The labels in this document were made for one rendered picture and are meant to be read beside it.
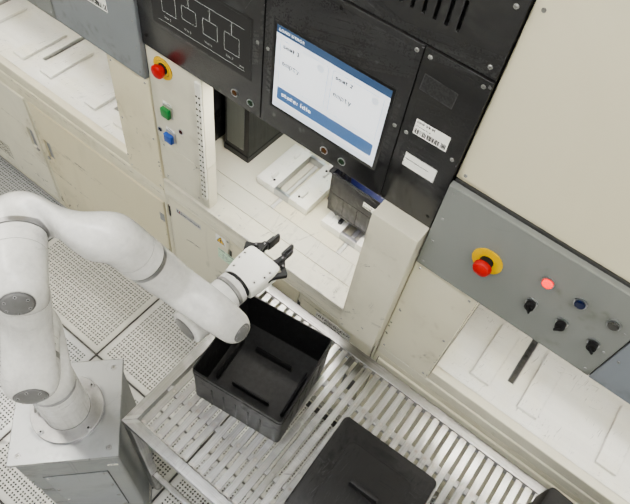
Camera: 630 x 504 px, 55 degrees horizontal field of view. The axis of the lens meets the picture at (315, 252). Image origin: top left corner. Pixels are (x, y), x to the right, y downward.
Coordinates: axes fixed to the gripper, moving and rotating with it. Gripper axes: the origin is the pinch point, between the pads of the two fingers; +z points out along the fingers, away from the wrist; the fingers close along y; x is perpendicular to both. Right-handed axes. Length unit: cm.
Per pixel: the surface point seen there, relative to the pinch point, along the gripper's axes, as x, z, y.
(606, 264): 38, 18, 60
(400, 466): -33, -11, 54
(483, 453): -43, 12, 70
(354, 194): -10.0, 34.3, -1.5
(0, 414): -119, -70, -74
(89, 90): -34, 20, -110
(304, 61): 44.3, 12.8, -8.9
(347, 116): 37.3, 13.4, 3.3
